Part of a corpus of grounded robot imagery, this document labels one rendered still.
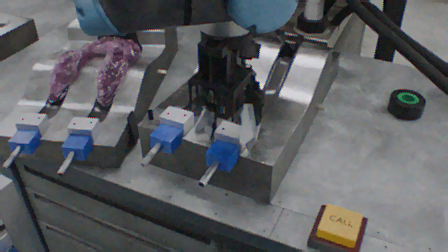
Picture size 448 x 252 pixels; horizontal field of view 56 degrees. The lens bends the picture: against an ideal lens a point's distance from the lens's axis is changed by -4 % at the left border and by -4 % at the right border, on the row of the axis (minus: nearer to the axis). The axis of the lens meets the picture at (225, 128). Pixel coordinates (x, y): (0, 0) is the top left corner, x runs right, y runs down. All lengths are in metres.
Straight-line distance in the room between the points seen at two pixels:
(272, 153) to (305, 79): 0.23
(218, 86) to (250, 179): 0.21
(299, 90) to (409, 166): 0.26
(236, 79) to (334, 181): 0.31
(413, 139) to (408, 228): 0.26
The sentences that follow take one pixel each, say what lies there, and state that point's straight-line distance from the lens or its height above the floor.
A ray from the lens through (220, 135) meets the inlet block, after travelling 0.73.
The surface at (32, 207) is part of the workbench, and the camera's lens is 1.30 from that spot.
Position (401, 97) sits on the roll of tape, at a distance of 1.04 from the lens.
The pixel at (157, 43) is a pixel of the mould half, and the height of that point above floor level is 0.88.
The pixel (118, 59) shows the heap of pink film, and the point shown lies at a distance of 0.97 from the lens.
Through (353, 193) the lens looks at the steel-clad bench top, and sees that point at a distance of 0.82.
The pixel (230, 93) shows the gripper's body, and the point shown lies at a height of 1.03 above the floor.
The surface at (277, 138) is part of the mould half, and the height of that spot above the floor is 0.89.
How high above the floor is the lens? 1.36
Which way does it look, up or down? 37 degrees down
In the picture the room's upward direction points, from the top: straight up
